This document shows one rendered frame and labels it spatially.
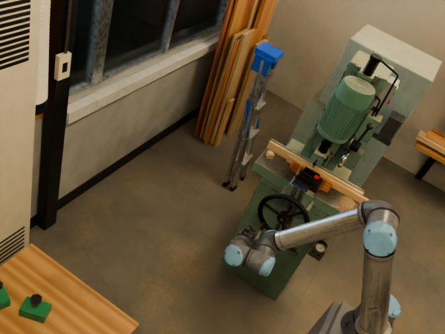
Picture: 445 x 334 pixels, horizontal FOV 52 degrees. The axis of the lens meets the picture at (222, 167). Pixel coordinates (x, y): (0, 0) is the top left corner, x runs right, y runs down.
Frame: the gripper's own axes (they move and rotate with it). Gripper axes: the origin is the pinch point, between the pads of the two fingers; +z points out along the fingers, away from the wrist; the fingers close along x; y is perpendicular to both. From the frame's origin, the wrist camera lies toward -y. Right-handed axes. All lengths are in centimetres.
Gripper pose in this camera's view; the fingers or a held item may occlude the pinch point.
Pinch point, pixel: (251, 233)
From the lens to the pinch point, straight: 240.0
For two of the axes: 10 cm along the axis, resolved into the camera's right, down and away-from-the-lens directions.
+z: 3.1, -2.0, 9.3
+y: 4.3, -8.4, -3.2
